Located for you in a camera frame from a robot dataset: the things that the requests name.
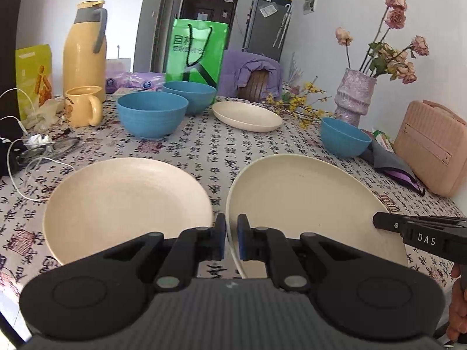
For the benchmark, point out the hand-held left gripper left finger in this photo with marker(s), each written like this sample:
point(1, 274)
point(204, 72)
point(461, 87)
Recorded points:
point(220, 236)

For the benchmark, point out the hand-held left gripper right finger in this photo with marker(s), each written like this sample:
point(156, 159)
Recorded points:
point(242, 237)

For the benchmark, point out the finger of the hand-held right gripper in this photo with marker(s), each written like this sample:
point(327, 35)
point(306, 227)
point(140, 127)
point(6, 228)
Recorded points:
point(386, 221)

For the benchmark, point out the cream plate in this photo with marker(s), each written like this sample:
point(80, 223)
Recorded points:
point(124, 204)
point(310, 197)
point(246, 116)

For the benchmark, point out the blue bowl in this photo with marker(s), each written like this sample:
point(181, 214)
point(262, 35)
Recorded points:
point(197, 96)
point(343, 138)
point(151, 116)

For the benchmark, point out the person's right hand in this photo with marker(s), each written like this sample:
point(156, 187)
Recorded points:
point(458, 317)

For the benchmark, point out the grey and purple cloth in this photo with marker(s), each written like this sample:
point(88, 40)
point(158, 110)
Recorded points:
point(392, 164)

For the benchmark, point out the green packet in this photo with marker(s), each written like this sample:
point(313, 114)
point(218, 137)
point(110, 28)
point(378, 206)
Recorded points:
point(383, 140)

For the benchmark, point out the pink hard case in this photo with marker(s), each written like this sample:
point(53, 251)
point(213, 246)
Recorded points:
point(434, 149)

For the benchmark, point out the calligraphy print tablecloth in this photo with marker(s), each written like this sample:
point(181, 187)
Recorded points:
point(204, 149)

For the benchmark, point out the speckled purple vase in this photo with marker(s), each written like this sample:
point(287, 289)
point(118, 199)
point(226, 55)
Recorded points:
point(354, 94)

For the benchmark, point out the yellow flower branches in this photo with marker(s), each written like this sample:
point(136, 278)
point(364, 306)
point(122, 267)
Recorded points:
point(302, 109)

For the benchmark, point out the wooden chair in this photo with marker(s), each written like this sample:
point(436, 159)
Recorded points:
point(258, 85)

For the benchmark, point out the purple chair cover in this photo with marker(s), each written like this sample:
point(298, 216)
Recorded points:
point(233, 73)

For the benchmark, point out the purple tissue pack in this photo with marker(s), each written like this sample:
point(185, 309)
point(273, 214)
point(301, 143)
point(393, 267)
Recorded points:
point(146, 80)
point(116, 73)

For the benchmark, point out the white glove box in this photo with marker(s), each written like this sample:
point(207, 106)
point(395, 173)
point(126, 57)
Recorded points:
point(124, 92)

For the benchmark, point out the black eyeglasses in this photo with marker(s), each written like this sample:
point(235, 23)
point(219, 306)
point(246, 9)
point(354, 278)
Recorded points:
point(62, 146)

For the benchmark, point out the green paper bag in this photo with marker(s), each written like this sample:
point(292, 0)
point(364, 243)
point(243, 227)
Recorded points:
point(189, 51)

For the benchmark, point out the yellow mug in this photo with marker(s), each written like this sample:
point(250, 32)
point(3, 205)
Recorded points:
point(80, 107)

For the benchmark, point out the dried pink roses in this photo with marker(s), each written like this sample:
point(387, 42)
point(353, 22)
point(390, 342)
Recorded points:
point(396, 18)

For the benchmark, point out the grey refrigerator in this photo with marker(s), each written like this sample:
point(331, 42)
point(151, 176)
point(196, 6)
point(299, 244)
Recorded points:
point(264, 29)

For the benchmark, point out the white gloves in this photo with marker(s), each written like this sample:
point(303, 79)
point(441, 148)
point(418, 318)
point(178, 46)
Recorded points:
point(43, 115)

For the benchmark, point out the white umbrella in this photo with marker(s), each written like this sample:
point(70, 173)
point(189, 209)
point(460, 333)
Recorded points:
point(284, 25)

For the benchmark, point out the yellow thermos jug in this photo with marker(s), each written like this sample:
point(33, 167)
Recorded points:
point(82, 58)

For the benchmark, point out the dark brown door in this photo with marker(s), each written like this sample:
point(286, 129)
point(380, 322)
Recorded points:
point(208, 7)

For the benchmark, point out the yellow snack box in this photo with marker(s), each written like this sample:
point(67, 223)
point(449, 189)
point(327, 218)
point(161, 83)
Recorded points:
point(34, 76)

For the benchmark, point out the black panel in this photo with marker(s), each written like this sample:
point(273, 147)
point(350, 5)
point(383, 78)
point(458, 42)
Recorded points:
point(9, 62)

